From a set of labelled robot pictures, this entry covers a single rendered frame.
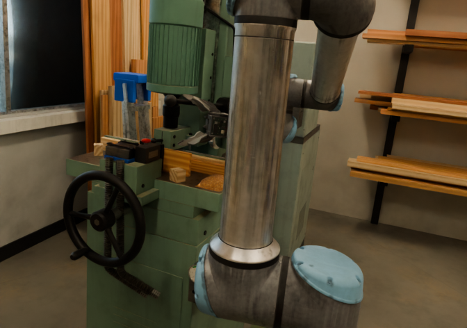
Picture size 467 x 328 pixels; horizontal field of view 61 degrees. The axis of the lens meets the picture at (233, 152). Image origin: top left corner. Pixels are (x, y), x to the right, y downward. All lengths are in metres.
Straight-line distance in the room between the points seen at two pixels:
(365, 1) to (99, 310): 1.36
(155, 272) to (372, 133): 2.60
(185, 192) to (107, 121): 1.63
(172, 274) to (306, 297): 0.64
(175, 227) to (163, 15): 0.66
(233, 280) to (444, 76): 3.01
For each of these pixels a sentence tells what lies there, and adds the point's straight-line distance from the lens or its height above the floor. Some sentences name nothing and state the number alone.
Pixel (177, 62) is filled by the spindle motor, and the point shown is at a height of 1.27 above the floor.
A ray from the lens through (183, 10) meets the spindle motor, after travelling 1.32.
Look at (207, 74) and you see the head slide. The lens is 1.47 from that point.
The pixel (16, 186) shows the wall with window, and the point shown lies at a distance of 2.73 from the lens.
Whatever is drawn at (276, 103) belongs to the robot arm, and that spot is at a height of 1.22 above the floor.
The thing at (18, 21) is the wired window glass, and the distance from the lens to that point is 2.72.
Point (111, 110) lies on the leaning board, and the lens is 2.79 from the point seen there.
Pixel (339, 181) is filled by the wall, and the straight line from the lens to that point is 3.72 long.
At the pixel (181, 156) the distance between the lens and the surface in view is 1.33.
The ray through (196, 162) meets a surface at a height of 0.93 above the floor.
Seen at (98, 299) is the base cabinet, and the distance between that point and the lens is 1.63.
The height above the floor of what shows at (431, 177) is 0.59.
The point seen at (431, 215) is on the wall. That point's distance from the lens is 3.80.
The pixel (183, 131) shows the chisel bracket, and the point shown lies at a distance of 1.44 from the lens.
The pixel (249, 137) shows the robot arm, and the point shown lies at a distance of 0.74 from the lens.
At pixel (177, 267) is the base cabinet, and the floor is 0.62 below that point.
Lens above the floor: 1.30
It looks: 13 degrees down
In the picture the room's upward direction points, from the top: 5 degrees clockwise
